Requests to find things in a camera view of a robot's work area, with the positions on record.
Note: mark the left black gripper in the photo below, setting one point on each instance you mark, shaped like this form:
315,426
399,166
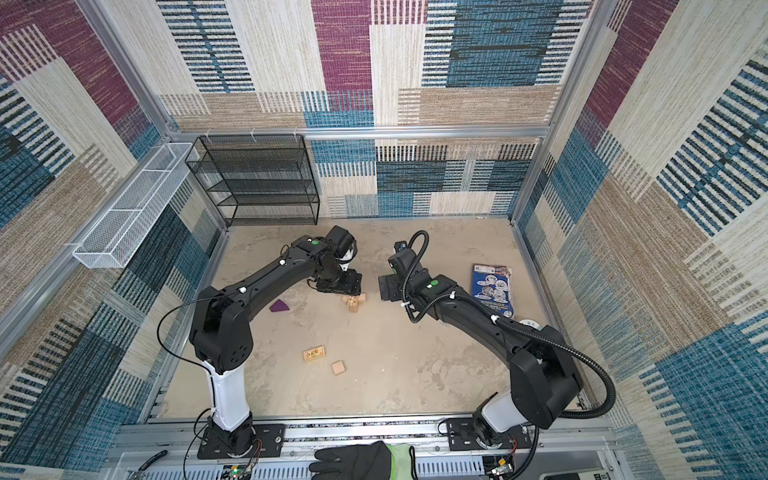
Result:
352,286

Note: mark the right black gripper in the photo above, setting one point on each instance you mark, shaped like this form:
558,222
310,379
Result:
388,288

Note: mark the dotted wood block front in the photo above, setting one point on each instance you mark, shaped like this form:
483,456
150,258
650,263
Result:
314,353

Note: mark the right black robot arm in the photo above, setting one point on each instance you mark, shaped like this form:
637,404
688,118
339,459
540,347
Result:
543,370

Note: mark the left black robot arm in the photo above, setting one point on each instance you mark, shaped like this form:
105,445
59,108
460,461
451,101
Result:
221,334

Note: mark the purple triangular block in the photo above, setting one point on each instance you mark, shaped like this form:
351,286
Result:
279,306

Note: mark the small square wood block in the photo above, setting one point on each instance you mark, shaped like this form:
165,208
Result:
338,367

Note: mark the blue printed package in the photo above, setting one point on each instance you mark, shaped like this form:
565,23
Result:
491,286

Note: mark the round tape tin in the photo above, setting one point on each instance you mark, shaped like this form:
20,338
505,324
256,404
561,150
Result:
531,323

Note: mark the black and green glove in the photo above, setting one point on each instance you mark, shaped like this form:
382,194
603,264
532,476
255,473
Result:
375,461

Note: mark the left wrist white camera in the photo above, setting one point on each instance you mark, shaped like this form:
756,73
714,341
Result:
346,259

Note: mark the black wire shelf rack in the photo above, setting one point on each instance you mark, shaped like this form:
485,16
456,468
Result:
257,180

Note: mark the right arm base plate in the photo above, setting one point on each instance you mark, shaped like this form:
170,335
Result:
462,436

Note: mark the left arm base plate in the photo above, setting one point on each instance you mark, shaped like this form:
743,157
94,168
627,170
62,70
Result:
264,440

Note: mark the white wire mesh basket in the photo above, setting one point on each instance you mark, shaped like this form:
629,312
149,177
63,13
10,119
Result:
113,241

